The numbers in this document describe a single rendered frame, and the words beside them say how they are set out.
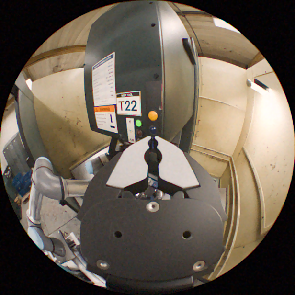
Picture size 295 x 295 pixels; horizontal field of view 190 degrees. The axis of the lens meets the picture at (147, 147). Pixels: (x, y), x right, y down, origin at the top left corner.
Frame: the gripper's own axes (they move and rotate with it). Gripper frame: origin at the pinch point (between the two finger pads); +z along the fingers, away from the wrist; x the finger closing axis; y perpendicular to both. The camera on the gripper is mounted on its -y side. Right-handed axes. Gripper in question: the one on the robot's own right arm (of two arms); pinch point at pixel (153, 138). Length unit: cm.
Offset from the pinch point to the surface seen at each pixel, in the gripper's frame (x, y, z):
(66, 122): -112, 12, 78
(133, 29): -4.7, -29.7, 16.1
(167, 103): 3.7, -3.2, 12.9
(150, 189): -0.7, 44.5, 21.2
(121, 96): -9.1, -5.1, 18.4
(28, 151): -69, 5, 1
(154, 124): 0.6, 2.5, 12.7
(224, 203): 80, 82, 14
